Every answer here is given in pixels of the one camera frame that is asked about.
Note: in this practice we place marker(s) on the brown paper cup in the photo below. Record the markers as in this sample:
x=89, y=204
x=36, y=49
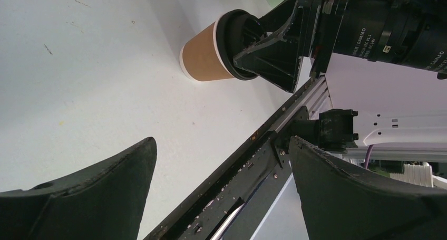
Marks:
x=200, y=59

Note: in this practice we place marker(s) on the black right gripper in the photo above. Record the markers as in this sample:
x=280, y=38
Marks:
x=277, y=58

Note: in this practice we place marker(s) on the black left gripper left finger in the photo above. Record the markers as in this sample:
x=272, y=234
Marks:
x=103, y=201

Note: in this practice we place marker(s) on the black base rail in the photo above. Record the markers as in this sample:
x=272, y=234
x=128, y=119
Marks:
x=232, y=202

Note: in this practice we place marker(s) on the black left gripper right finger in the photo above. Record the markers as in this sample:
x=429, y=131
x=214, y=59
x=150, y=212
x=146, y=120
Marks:
x=340, y=200

